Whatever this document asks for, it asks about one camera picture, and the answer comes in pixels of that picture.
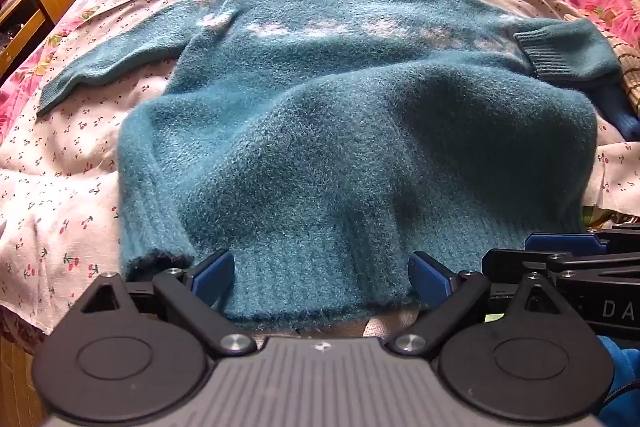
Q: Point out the beige checked cloth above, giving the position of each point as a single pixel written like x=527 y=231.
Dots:
x=631 y=72

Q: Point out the person's right forearm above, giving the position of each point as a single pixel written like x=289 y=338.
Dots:
x=622 y=382

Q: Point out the cherry print bed sheet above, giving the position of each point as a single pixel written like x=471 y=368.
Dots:
x=75 y=167

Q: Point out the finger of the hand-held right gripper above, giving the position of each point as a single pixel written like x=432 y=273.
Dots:
x=515 y=263
x=560 y=243

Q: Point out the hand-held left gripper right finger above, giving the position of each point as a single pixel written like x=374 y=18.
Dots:
x=426 y=276

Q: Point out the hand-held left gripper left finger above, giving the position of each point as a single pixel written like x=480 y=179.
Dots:
x=216 y=274

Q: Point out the blue knit sweater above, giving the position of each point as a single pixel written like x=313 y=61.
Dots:
x=627 y=122

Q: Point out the teal knit sweater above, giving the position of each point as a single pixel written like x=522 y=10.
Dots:
x=350 y=132

